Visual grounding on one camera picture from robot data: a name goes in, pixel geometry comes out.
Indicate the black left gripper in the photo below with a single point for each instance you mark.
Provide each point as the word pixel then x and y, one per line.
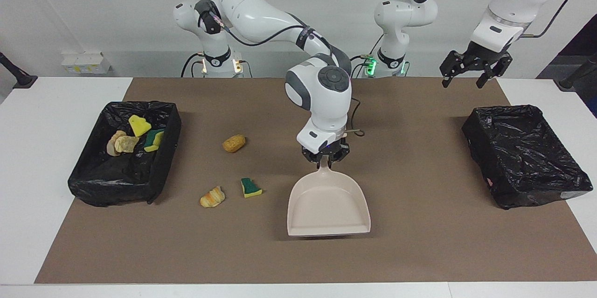
pixel 482 55

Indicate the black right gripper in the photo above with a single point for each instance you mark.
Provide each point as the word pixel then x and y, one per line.
pixel 333 153

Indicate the beige plastic dustpan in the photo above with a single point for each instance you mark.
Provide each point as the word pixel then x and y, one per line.
pixel 326 209

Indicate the small green yellow sponge wedge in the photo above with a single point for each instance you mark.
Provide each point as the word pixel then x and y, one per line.
pixel 251 187

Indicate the golden brown bread roll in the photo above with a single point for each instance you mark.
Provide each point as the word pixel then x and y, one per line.
pixel 233 143

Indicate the orange striped croissant piece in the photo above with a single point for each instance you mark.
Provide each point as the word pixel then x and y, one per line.
pixel 212 197

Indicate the notched yellow green-backed sponge piece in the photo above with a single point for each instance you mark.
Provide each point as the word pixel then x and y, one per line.
pixel 139 125

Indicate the pale beige foam chunk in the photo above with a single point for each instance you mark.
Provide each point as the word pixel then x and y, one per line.
pixel 128 144
pixel 112 145

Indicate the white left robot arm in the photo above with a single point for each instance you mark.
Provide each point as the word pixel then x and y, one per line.
pixel 406 11

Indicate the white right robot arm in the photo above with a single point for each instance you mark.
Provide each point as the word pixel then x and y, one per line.
pixel 261 13

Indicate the black bag lined bin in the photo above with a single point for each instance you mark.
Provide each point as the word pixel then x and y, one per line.
pixel 522 148
pixel 116 176

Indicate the black stand foot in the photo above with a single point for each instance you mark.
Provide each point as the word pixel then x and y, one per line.
pixel 571 82
pixel 21 79

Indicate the brown paper table mat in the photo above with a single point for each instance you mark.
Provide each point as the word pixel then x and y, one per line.
pixel 298 260

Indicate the white power strip box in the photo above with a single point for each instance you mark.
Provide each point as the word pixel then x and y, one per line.
pixel 84 62

